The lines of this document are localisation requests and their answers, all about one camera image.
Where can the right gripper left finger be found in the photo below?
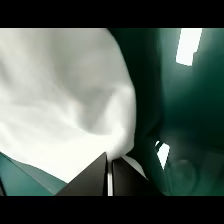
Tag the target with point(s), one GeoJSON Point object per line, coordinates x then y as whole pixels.
{"type": "Point", "coordinates": [91, 180]}

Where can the white garment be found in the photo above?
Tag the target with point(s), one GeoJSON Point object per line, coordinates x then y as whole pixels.
{"type": "Point", "coordinates": [60, 100]}

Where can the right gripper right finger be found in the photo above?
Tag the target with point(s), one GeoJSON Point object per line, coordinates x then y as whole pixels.
{"type": "Point", "coordinates": [128, 181]}

